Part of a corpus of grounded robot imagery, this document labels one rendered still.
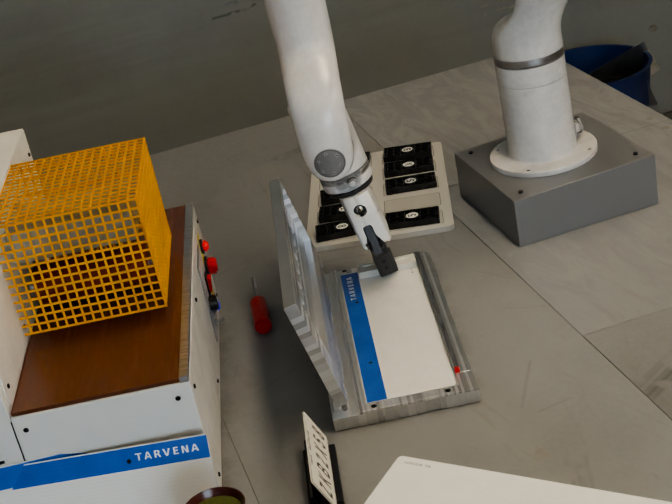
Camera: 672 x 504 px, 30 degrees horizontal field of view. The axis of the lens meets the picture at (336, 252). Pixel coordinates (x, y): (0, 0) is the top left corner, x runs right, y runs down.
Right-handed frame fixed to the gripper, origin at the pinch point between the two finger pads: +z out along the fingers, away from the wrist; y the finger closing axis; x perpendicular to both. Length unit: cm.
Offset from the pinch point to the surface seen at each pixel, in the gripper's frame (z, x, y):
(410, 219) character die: 3.9, -6.1, 19.5
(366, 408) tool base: 0.8, 8.3, -37.6
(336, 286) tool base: 0.6, 9.0, -0.2
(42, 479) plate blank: -15, 48, -50
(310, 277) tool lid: -6.8, 11.2, -8.3
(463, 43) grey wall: 48, -40, 224
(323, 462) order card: -1, 15, -49
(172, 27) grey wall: -1, 44, 204
